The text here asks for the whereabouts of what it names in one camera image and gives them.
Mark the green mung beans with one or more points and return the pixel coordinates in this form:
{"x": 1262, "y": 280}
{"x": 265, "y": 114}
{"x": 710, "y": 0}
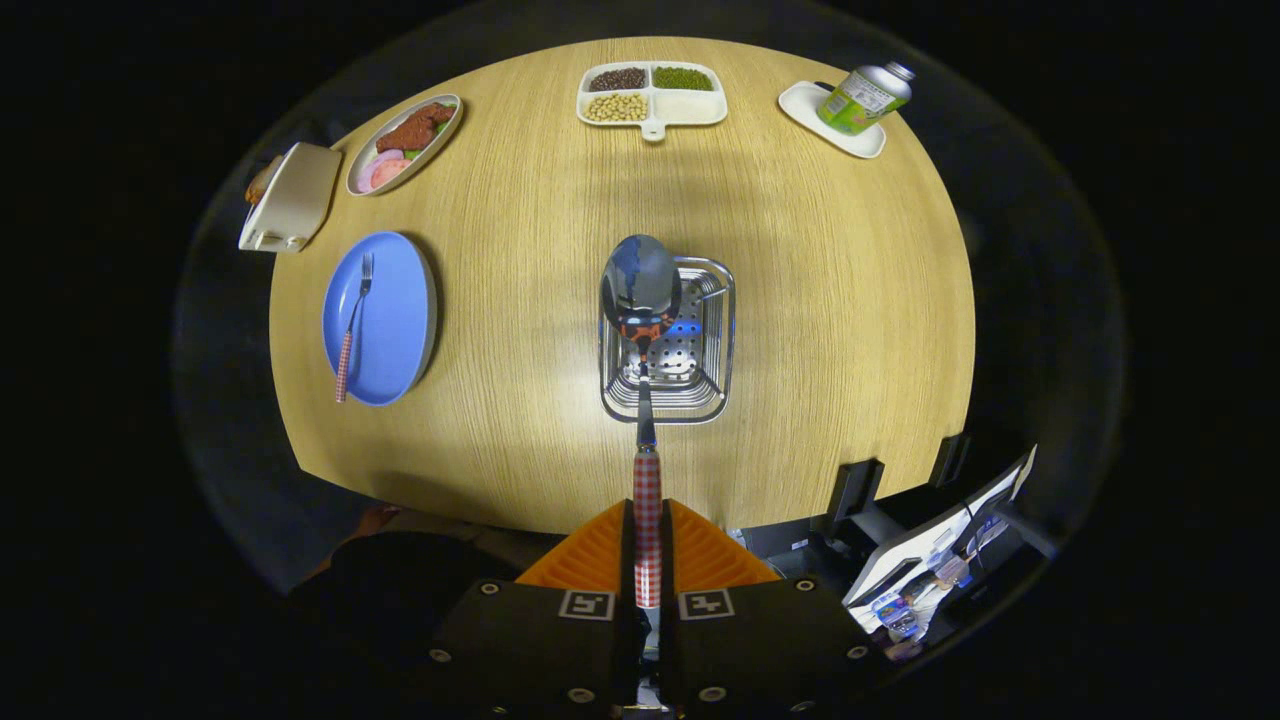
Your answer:
{"x": 684, "y": 78}

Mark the dark brown beans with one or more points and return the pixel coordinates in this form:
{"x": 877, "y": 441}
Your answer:
{"x": 617, "y": 79}

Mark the brown toast slices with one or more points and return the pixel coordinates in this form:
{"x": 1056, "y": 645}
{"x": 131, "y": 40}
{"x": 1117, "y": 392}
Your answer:
{"x": 262, "y": 182}

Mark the silver bottle with green label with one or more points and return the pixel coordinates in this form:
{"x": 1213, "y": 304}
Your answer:
{"x": 860, "y": 100}

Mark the white square coaster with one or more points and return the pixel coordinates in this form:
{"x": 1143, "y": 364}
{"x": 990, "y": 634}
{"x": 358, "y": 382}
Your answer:
{"x": 805, "y": 105}

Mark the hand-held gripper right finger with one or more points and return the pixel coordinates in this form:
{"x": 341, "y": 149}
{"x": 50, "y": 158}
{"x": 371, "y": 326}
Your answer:
{"x": 760, "y": 640}

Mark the white divided dish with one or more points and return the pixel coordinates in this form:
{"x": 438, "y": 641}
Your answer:
{"x": 690, "y": 107}

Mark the grey computer monitor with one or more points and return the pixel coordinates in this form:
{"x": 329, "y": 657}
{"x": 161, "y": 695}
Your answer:
{"x": 930, "y": 540}

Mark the yellow soybeans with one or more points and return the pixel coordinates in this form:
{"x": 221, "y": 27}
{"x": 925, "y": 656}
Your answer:
{"x": 616, "y": 107}

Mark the green lettuce leaf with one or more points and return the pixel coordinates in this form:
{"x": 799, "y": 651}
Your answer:
{"x": 441, "y": 128}

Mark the brown fried meat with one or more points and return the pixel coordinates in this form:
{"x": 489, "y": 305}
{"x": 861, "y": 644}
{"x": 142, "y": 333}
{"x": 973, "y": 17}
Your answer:
{"x": 412, "y": 128}

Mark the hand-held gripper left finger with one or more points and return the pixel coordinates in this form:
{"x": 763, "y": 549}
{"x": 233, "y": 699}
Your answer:
{"x": 540, "y": 640}

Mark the blue round plate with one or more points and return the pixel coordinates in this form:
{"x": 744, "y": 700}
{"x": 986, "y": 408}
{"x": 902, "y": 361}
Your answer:
{"x": 395, "y": 320}

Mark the white toaster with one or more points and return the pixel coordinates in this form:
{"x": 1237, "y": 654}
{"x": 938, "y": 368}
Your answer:
{"x": 295, "y": 195}

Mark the white oval plate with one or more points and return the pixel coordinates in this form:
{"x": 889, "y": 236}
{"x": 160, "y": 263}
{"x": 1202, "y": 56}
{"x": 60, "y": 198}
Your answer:
{"x": 440, "y": 140}

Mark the pink ham slices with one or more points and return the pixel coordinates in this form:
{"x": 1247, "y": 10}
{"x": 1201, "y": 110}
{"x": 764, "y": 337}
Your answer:
{"x": 385, "y": 172}

